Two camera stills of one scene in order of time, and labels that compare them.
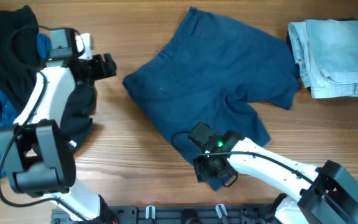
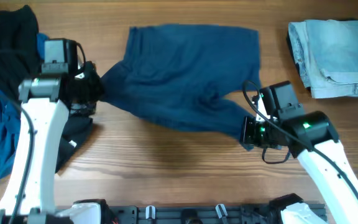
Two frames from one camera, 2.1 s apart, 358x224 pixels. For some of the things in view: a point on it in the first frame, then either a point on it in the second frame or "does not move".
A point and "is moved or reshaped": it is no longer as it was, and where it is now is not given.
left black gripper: (103, 66) -> (94, 84)
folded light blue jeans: (335, 58) does not move
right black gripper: (202, 171) -> (247, 132)
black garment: (9, 43) does not move
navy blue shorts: (196, 76) is moved or reshaped
